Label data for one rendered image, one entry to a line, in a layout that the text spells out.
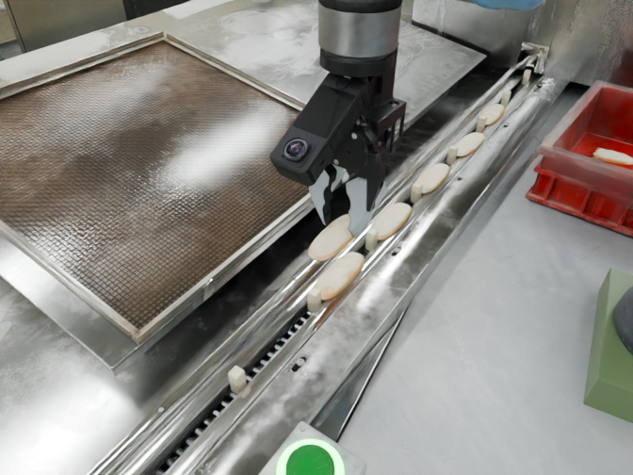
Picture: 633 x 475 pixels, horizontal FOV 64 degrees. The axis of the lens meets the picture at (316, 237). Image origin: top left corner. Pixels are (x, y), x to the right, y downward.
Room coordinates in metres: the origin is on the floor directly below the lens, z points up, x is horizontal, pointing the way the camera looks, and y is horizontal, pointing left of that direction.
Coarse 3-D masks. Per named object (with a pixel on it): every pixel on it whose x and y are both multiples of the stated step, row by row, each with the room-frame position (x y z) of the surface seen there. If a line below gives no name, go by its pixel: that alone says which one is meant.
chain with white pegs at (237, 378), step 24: (528, 72) 1.11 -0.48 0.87; (504, 96) 1.00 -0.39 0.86; (480, 120) 0.88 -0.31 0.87; (312, 288) 0.43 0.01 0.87; (312, 312) 0.42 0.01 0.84; (264, 360) 0.35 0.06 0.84; (240, 384) 0.31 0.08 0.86; (216, 408) 0.29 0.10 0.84; (192, 432) 0.26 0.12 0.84; (168, 456) 0.24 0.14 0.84
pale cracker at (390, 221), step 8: (392, 208) 0.61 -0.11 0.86; (400, 208) 0.61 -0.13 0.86; (408, 208) 0.61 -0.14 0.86; (384, 216) 0.59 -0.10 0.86; (392, 216) 0.59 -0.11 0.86; (400, 216) 0.59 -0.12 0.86; (408, 216) 0.60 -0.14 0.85; (376, 224) 0.57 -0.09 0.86; (384, 224) 0.57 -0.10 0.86; (392, 224) 0.57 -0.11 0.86; (400, 224) 0.57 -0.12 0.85; (384, 232) 0.55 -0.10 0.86; (392, 232) 0.56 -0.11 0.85
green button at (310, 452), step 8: (304, 448) 0.21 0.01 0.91; (312, 448) 0.21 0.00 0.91; (320, 448) 0.21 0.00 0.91; (296, 456) 0.20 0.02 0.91; (304, 456) 0.20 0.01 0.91; (312, 456) 0.20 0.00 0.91; (320, 456) 0.20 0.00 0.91; (328, 456) 0.20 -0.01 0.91; (288, 464) 0.20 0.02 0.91; (296, 464) 0.20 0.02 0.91; (304, 464) 0.20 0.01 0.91; (312, 464) 0.20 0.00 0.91; (320, 464) 0.20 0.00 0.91; (328, 464) 0.20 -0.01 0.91; (288, 472) 0.19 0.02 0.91; (296, 472) 0.19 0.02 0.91; (304, 472) 0.19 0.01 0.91; (312, 472) 0.19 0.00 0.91; (320, 472) 0.19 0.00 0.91; (328, 472) 0.19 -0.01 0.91
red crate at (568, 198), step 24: (576, 144) 0.86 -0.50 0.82; (600, 144) 0.86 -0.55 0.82; (624, 144) 0.86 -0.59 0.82; (528, 192) 0.69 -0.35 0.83; (552, 192) 0.67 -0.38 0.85; (576, 192) 0.64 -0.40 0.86; (600, 192) 0.62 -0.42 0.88; (576, 216) 0.63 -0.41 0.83; (600, 216) 0.62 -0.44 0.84; (624, 216) 0.60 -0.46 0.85
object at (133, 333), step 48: (144, 48) 0.97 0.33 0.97; (192, 48) 0.97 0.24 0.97; (0, 96) 0.74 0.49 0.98; (48, 96) 0.76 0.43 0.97; (192, 96) 0.82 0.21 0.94; (288, 96) 0.84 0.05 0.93; (0, 144) 0.63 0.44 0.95; (144, 144) 0.67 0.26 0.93; (0, 192) 0.53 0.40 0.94; (96, 192) 0.55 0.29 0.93; (240, 192) 0.59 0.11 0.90; (96, 240) 0.47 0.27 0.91; (144, 240) 0.48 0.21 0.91; (192, 240) 0.49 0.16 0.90; (96, 288) 0.40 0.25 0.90; (144, 288) 0.41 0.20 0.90; (192, 288) 0.41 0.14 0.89; (144, 336) 0.34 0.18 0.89
